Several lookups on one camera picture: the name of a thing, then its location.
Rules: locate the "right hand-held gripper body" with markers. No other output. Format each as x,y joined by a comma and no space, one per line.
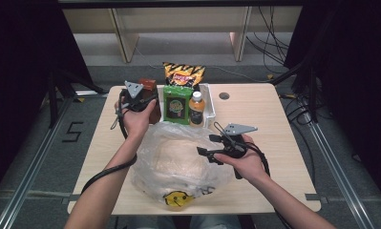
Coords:
236,148

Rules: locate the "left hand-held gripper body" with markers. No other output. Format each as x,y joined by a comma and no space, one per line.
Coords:
134,95

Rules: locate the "brown carton box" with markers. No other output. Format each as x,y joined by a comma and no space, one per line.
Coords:
155,116

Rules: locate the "green snack packet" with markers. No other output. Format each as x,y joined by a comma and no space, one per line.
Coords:
177,106

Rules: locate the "white plastic bin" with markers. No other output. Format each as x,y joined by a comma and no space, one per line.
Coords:
211,108

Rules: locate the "clear plastic bag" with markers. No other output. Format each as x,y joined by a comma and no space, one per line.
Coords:
178,159

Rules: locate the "orange drink bottle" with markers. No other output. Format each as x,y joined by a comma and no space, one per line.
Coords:
197,108

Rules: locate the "yellow black chip bag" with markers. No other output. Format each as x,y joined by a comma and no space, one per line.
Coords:
183,76

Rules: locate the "person's right hand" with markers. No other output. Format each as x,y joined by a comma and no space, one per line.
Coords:
250,165

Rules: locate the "person's left hand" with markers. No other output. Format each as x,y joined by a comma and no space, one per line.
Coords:
137,122

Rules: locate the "round grey table grommet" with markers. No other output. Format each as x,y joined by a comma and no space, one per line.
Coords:
224,96

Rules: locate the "person's right leg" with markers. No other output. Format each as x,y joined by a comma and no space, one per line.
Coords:
215,222

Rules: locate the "person's leg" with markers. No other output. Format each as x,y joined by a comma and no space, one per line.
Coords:
153,223
215,222

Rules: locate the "black metal stand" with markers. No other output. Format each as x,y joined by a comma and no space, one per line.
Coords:
52,101
312,92

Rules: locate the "beige desk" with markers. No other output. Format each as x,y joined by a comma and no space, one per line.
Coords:
178,19

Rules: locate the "person's left leg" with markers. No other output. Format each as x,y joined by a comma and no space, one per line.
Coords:
153,223

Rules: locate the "dark curtain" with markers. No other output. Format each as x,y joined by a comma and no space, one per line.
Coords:
16,79
360,79

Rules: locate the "aluminium floor rail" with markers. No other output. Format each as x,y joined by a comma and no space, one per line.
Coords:
29,175
337,171

